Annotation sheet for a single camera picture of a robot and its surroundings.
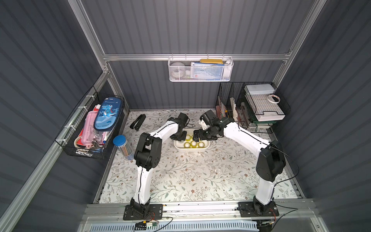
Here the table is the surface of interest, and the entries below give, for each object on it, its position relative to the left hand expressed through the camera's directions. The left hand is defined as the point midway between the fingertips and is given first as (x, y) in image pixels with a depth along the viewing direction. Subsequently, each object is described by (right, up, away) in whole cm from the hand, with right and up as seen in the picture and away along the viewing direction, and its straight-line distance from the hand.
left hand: (181, 138), depth 99 cm
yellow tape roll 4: (+14, -4, 0) cm, 15 cm away
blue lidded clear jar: (-31, 0, -21) cm, 38 cm away
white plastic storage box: (-1, -5, 0) cm, 5 cm away
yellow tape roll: (+5, 0, +3) cm, 6 cm away
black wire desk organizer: (+38, +26, +6) cm, 47 cm away
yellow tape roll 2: (+4, -5, 0) cm, 6 cm away
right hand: (+14, +3, -12) cm, 18 cm away
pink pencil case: (-42, +4, -32) cm, 53 cm away
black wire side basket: (-47, +5, -37) cm, 60 cm away
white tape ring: (+64, +25, 0) cm, 69 cm away
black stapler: (-34, +11, +13) cm, 38 cm away
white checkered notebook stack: (+55, +19, -5) cm, 59 cm away
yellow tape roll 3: (+9, -4, 0) cm, 10 cm away
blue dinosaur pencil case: (-34, +15, -29) cm, 47 cm away
